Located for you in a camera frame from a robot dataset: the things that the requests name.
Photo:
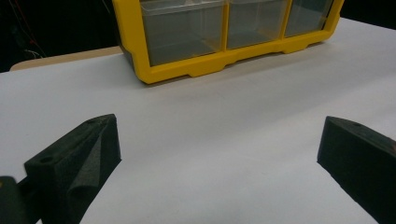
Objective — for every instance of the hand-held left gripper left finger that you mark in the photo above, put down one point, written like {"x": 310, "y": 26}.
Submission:
{"x": 74, "y": 161}

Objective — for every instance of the clear plastic drawer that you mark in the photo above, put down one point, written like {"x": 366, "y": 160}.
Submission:
{"x": 182, "y": 31}
{"x": 306, "y": 17}
{"x": 255, "y": 23}

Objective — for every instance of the yellow drawer cabinet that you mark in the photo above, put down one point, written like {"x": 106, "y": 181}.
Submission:
{"x": 193, "y": 63}

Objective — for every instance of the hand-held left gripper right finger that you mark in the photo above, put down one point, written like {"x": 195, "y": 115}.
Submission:
{"x": 361, "y": 155}

